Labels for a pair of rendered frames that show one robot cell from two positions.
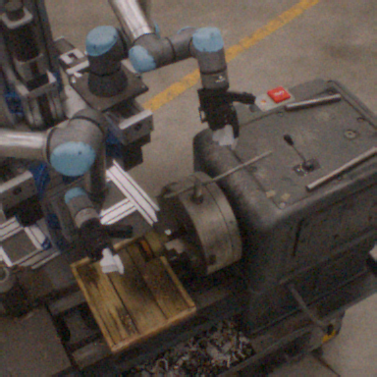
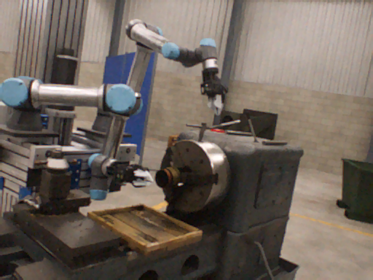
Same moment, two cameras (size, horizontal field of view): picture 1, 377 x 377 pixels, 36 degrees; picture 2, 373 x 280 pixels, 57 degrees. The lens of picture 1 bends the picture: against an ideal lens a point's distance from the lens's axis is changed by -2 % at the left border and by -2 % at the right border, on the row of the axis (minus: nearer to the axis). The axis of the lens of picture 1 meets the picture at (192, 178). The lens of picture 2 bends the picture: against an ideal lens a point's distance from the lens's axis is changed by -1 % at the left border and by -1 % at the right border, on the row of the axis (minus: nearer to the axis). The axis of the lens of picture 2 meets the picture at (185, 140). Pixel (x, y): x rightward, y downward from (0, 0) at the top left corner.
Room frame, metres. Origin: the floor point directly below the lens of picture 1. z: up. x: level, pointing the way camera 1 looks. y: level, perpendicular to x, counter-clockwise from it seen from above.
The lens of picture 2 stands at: (-0.28, 0.60, 1.39)
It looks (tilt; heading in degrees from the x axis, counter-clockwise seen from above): 6 degrees down; 338
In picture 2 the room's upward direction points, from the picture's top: 9 degrees clockwise
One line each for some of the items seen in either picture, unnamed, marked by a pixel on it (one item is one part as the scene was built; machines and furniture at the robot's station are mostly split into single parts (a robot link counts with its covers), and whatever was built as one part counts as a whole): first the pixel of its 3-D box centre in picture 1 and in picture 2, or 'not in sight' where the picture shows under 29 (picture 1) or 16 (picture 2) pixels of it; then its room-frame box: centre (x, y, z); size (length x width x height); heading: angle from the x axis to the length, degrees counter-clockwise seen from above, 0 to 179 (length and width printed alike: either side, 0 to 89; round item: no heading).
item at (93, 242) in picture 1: (95, 240); (123, 173); (1.06, 0.31, 1.08); 0.12 x 0.09 x 0.08; 27
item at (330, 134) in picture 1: (296, 178); (237, 173); (1.31, -0.36, 1.06); 0.59 x 0.48 x 0.39; 117
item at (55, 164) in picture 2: (1, 278); (56, 162); (0.89, 0.57, 1.13); 0.08 x 0.08 x 0.03
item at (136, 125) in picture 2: not in sight; (119, 100); (8.00, -0.89, 1.18); 4.12 x 0.80 x 2.35; 5
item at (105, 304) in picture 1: (132, 289); (143, 226); (0.99, 0.21, 0.89); 0.36 x 0.30 x 0.04; 27
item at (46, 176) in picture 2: (9, 290); (56, 181); (0.89, 0.56, 1.07); 0.07 x 0.07 x 0.10; 27
